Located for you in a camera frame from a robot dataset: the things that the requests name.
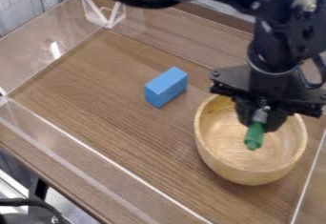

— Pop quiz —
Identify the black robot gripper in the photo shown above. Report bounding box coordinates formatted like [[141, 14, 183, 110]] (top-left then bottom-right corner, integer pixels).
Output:
[[209, 59, 326, 132]]

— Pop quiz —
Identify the clear acrylic tray wall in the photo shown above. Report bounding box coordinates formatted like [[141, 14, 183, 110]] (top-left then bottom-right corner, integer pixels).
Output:
[[0, 0, 326, 224]]

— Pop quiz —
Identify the black metal table frame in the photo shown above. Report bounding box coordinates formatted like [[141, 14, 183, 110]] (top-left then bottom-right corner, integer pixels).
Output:
[[0, 148, 74, 224]]

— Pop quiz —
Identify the blue rectangular block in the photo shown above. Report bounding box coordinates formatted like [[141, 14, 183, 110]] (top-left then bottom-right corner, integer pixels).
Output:
[[145, 67, 189, 108]]

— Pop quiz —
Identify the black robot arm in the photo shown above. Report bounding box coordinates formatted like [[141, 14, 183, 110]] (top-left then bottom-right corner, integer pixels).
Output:
[[178, 0, 326, 132]]

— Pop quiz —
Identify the green and white marker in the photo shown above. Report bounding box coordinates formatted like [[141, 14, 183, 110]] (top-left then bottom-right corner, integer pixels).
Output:
[[245, 107, 270, 151]]

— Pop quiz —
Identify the brown wooden bowl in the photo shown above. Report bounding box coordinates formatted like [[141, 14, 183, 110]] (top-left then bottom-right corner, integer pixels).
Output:
[[194, 95, 309, 186]]

